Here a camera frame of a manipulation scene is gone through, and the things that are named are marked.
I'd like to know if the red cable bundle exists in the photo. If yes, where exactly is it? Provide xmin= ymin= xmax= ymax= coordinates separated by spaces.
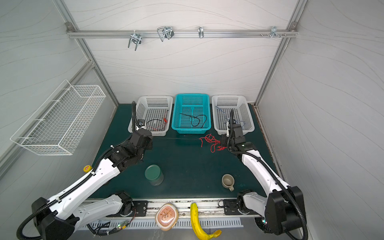
xmin=198 ymin=133 xmax=227 ymax=153

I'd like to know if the yellow banana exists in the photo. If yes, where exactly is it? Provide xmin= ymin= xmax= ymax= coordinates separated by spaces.
xmin=190 ymin=203 xmax=222 ymax=240

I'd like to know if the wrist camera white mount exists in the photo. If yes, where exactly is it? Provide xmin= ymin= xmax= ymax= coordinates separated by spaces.
xmin=226 ymin=124 xmax=232 ymax=138
xmin=136 ymin=120 xmax=146 ymax=128

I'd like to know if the green cylindrical container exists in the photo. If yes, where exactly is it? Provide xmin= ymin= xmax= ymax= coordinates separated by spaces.
xmin=145 ymin=165 xmax=164 ymax=186

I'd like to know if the pink round toy dish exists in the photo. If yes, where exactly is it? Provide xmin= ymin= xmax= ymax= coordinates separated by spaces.
xmin=155 ymin=203 xmax=179 ymax=231

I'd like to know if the right white plastic basket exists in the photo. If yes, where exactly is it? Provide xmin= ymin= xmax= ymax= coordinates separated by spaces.
xmin=212 ymin=95 xmax=255 ymax=135

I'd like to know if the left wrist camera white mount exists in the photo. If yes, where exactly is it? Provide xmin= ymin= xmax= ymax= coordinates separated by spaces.
xmin=136 ymin=120 xmax=146 ymax=128

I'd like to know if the white plastic basket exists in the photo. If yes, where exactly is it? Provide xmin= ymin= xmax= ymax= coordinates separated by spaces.
xmin=134 ymin=95 xmax=174 ymax=137
xmin=212 ymin=95 xmax=255 ymax=135

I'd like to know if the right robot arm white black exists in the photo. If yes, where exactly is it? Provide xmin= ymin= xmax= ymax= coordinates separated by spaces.
xmin=222 ymin=110 xmax=309 ymax=240

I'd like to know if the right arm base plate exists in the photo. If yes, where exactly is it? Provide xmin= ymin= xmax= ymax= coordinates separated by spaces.
xmin=222 ymin=199 xmax=250 ymax=216

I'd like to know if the beige ceramic mug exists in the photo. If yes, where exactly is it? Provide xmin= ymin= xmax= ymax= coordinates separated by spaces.
xmin=221 ymin=174 xmax=235 ymax=192

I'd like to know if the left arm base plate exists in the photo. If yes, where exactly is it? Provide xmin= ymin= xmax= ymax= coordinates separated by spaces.
xmin=132 ymin=201 xmax=149 ymax=217

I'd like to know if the teal plastic basket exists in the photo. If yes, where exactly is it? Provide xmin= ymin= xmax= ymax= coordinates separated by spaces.
xmin=172 ymin=94 xmax=212 ymax=135

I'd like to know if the metal clamp hook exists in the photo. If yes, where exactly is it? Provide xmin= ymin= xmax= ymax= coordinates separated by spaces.
xmin=157 ymin=26 xmax=175 ymax=42
xmin=198 ymin=26 xmax=204 ymax=39
xmin=260 ymin=26 xmax=286 ymax=39
xmin=128 ymin=32 xmax=142 ymax=51

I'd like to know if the left white plastic basket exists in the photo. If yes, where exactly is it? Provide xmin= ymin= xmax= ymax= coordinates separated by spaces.
xmin=134 ymin=95 xmax=174 ymax=137

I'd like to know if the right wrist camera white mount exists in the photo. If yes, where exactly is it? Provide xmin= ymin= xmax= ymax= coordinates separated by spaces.
xmin=226 ymin=124 xmax=232 ymax=138

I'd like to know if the white wire wall basket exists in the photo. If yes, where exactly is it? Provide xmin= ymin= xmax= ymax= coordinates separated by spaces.
xmin=10 ymin=80 xmax=106 ymax=156

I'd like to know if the blue cable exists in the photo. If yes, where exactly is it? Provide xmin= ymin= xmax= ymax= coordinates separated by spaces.
xmin=214 ymin=105 xmax=247 ymax=130

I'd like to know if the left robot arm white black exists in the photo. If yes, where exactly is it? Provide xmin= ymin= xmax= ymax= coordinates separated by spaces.
xmin=16 ymin=102 xmax=153 ymax=240

